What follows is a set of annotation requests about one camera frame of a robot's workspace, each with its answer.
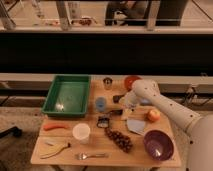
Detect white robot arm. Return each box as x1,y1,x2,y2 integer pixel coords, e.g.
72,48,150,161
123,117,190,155
124,79,213,171

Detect green plastic tray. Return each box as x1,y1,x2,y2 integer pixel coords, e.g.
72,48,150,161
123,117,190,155
42,75,91,118

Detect small metal cup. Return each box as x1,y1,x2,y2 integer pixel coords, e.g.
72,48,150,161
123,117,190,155
103,77,113,90

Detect black rectangular block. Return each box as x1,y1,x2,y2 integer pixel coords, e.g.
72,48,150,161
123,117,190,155
113,95,124,103

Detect blue plastic cup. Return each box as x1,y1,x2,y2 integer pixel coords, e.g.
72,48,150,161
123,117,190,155
95,97,106,112

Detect red bowl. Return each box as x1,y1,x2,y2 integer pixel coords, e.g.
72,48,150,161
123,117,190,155
124,75,140,91

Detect blue sponge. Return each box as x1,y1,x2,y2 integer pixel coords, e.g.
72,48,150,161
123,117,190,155
140,98,152,106

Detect grey blue cloth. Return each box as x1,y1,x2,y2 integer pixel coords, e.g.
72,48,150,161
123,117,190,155
126,119,145,135

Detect white plastic cup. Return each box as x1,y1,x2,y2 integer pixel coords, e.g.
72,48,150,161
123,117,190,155
72,123,90,144

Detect wooden table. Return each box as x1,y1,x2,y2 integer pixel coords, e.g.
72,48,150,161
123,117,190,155
31,80,181,168

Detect orange apple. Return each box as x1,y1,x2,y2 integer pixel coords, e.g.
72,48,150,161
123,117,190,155
147,109,160,122

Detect bunch of dark grapes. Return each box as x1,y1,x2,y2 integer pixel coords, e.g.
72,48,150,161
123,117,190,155
105,128,133,153

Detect person in background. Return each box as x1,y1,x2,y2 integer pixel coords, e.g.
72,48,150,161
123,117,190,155
105,0,148,26

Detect orange carrot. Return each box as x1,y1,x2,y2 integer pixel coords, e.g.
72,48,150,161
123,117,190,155
43,123,69,131

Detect metal fork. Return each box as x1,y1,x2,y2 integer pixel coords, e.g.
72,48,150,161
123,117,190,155
75,153,108,160

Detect purple bowl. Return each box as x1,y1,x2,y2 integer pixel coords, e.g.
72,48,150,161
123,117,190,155
143,130,174,161

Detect yellow handled pliers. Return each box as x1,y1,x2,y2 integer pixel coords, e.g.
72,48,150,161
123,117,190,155
39,143,71,159

